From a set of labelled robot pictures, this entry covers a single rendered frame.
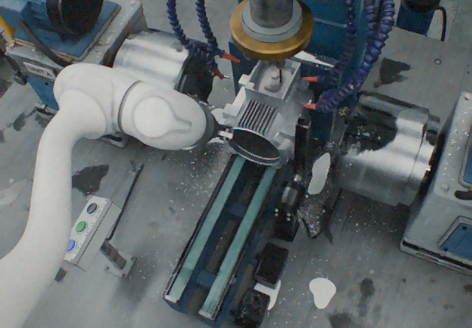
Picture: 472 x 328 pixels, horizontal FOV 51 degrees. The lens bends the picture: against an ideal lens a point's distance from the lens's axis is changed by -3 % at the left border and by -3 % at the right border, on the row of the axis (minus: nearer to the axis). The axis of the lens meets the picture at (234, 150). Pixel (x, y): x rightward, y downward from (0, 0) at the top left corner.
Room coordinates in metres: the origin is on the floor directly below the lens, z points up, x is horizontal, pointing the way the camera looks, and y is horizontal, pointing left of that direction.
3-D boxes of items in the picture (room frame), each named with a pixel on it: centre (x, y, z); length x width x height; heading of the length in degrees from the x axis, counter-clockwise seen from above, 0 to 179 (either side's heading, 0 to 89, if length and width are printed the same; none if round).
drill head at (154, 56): (0.91, 0.20, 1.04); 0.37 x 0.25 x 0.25; 58
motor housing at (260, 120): (0.72, -0.10, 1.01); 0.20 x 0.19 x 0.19; 147
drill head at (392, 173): (0.55, -0.38, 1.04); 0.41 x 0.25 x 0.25; 58
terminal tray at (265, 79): (0.76, -0.12, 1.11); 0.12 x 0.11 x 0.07; 147
